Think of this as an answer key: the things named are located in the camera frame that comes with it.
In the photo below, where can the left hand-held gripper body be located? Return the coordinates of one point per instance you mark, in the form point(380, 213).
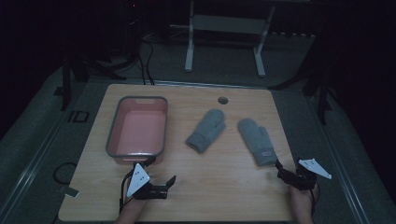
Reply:
point(146, 188)

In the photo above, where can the pink basin with grey rim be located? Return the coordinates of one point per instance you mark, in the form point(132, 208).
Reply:
point(141, 129)

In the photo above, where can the person's right hand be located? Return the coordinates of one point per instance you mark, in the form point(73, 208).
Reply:
point(301, 199)

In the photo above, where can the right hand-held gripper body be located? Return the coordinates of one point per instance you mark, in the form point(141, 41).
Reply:
point(306, 175)

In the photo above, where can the black tripod stand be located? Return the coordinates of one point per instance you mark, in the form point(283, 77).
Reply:
point(93, 62)
point(314, 81)

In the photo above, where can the person's left hand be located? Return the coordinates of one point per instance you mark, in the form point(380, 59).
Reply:
point(134, 206)

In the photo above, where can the plain grey mitten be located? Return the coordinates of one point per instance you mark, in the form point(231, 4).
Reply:
point(208, 130)

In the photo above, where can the grey mitten with label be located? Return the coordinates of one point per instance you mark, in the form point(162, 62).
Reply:
point(257, 140)

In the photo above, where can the white metal stand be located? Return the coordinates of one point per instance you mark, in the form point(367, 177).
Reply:
point(227, 25)

